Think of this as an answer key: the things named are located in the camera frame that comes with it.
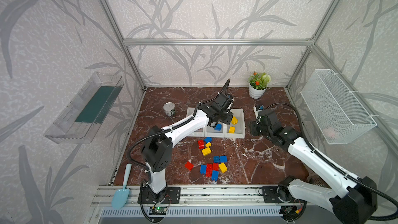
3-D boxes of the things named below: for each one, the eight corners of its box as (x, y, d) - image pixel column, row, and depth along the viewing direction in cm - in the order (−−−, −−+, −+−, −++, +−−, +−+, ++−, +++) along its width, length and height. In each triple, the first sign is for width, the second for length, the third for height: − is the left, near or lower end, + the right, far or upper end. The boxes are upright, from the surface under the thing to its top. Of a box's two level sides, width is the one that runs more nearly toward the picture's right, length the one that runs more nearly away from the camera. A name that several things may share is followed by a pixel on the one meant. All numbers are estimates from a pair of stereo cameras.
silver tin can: (164, 116, 106) (162, 111, 101) (166, 107, 111) (164, 101, 106) (174, 116, 106) (173, 111, 101) (176, 107, 111) (175, 101, 106)
